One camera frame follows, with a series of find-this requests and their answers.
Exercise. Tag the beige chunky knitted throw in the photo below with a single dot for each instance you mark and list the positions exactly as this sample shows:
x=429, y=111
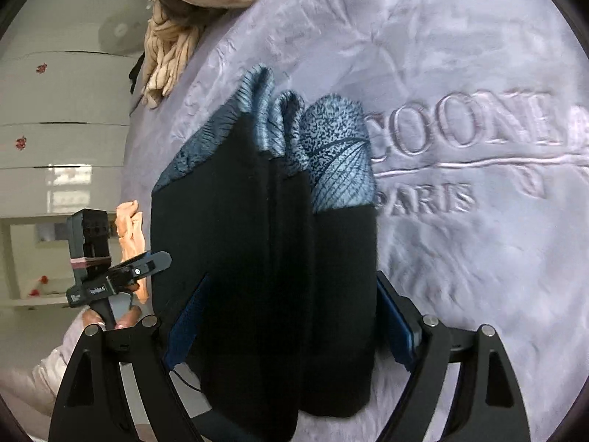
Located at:
x=170, y=46

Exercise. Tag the person's left forearm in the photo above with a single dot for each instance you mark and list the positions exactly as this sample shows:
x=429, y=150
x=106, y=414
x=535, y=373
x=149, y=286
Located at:
x=41, y=373

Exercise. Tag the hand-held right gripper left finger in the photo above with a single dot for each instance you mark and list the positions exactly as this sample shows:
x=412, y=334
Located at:
x=184, y=327

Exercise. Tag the person's left hand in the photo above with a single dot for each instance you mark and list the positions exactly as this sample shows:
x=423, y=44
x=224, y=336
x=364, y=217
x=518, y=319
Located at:
x=131, y=225

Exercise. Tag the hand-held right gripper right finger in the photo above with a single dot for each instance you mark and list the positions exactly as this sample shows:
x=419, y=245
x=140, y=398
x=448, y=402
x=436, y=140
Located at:
x=393, y=315

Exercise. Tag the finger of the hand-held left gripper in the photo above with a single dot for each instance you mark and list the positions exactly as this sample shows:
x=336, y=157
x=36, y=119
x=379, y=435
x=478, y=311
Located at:
x=147, y=264

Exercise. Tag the dark pants with blue lining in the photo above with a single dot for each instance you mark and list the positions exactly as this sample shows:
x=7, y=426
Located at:
x=257, y=262

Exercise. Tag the white cabinet with red flowers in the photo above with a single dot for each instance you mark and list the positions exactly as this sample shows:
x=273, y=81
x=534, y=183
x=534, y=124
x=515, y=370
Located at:
x=69, y=101

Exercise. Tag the grey embossed plush blanket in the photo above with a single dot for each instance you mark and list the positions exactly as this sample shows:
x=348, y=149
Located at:
x=460, y=285

